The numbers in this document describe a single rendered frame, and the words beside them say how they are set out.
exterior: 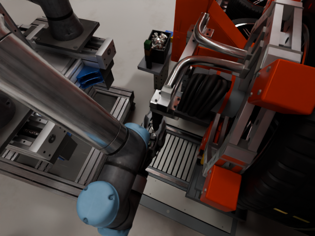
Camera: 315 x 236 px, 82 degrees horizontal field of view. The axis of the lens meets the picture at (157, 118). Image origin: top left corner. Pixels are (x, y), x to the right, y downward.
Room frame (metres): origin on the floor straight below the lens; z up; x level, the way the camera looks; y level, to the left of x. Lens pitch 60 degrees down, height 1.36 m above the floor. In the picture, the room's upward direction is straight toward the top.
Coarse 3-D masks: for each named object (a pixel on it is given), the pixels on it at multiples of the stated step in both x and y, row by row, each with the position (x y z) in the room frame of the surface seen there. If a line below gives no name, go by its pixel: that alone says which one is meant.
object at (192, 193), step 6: (198, 168) 0.32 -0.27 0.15; (192, 174) 0.28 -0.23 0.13; (192, 180) 0.24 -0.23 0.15; (192, 186) 0.20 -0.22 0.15; (186, 192) 0.17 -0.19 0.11; (192, 192) 0.16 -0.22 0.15; (198, 192) 0.16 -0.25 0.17; (192, 198) 0.13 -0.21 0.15; (198, 198) 0.13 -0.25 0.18; (204, 204) 0.10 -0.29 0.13; (216, 210) 0.07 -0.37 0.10; (240, 210) 0.06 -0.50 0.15; (246, 210) 0.06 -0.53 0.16; (234, 216) 0.03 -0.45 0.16; (240, 216) 0.03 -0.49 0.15; (246, 216) 0.03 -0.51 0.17
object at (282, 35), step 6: (282, 36) 0.38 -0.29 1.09; (282, 42) 0.35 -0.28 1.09; (252, 66) 0.36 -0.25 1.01; (252, 72) 0.36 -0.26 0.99; (240, 78) 0.40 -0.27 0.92; (246, 78) 0.36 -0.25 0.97; (240, 84) 0.36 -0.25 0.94; (246, 84) 0.35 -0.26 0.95; (240, 90) 0.36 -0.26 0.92; (246, 90) 0.35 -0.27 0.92
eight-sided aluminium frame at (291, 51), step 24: (288, 0) 0.47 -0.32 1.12; (264, 24) 0.51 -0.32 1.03; (288, 24) 0.40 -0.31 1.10; (264, 48) 0.31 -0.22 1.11; (288, 48) 0.29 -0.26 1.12; (216, 120) 0.42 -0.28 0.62; (240, 120) 0.19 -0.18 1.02; (264, 120) 0.18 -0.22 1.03; (216, 144) 0.30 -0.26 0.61; (240, 144) 0.15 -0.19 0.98; (240, 168) 0.11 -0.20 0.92
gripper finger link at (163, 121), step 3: (165, 117) 0.30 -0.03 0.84; (162, 120) 0.29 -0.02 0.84; (165, 120) 0.29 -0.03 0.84; (162, 123) 0.26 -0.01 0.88; (165, 123) 0.28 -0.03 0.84; (159, 126) 0.27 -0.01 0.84; (162, 126) 0.26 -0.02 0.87; (165, 126) 0.27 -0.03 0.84; (159, 129) 0.26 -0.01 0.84; (162, 129) 0.26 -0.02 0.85; (165, 129) 0.26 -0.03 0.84; (156, 132) 0.25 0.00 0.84; (159, 132) 0.24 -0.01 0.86; (162, 132) 0.25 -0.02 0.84; (162, 135) 0.24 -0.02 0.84; (159, 138) 0.23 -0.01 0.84
